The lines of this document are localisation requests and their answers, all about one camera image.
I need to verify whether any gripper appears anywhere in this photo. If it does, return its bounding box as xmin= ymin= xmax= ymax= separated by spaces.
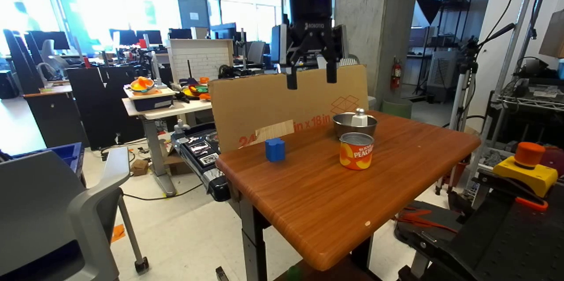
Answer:
xmin=285 ymin=0 xmax=341 ymax=90

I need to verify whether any blue block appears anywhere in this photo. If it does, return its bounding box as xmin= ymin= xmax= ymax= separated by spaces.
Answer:
xmin=265 ymin=137 xmax=286 ymax=163

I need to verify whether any cardboard sheet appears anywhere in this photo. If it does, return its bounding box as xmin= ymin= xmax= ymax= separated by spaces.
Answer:
xmin=208 ymin=64 xmax=370 ymax=154

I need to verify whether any metal bowl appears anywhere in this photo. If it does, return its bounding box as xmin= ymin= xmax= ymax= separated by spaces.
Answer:
xmin=332 ymin=112 xmax=378 ymax=139

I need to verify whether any small white shaker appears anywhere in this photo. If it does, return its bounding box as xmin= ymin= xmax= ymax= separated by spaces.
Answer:
xmin=351 ymin=107 xmax=369 ymax=128

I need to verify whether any red fire extinguisher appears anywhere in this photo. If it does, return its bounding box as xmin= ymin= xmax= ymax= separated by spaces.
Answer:
xmin=390 ymin=57 xmax=403 ymax=90

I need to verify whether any orange peach can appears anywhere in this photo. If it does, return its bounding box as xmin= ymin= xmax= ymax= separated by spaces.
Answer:
xmin=339 ymin=132 xmax=375 ymax=171

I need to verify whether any green waste bin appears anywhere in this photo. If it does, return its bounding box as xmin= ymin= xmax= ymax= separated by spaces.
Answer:
xmin=381 ymin=98 xmax=413 ymax=119

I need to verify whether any white brick pattern panel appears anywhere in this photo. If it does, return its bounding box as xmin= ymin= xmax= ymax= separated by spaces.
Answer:
xmin=167 ymin=38 xmax=234 ymax=84

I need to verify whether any heap of colourful toys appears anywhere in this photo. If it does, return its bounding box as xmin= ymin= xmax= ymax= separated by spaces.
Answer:
xmin=180 ymin=77 xmax=212 ymax=102

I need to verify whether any white air unit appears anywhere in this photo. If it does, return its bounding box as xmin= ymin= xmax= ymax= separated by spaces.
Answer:
xmin=426 ymin=50 xmax=460 ymax=93

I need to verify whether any black tray of boxes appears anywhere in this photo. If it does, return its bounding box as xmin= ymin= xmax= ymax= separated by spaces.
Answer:
xmin=171 ymin=122 xmax=231 ymax=203

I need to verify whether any black shelf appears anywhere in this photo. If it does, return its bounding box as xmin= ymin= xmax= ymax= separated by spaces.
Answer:
xmin=406 ymin=0 xmax=475 ymax=96

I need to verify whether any bowl with orange toys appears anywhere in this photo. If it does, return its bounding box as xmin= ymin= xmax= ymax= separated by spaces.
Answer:
xmin=129 ymin=76 xmax=156 ymax=94

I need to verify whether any white standing desk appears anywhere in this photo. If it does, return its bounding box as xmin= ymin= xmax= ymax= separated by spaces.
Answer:
xmin=122 ymin=94 xmax=213 ymax=198

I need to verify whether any row of monitors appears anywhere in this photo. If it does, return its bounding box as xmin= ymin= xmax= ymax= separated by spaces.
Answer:
xmin=26 ymin=22 xmax=238 ymax=51

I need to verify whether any small cardboard box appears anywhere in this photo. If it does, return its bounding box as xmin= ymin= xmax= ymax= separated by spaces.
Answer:
xmin=130 ymin=159 xmax=150 ymax=177

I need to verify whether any yellow emergency stop button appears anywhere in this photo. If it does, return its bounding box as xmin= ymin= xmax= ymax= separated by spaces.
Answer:
xmin=492 ymin=141 xmax=559 ymax=198

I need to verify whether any blue plastic bin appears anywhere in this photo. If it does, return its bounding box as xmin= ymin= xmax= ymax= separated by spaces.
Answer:
xmin=12 ymin=142 xmax=85 ymax=177

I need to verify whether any grey office chair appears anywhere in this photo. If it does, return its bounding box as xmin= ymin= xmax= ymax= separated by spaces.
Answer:
xmin=0 ymin=146 xmax=150 ymax=281

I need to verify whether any camera on tripod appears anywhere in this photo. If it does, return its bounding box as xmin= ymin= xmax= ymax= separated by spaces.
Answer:
xmin=435 ymin=22 xmax=516 ymax=197

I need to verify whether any black cable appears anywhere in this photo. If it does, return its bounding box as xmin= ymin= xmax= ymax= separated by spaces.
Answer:
xmin=122 ymin=182 xmax=204 ymax=202

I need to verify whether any metal wire shelf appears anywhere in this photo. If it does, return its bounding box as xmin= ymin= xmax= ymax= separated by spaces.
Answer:
xmin=465 ymin=0 xmax=564 ymax=171

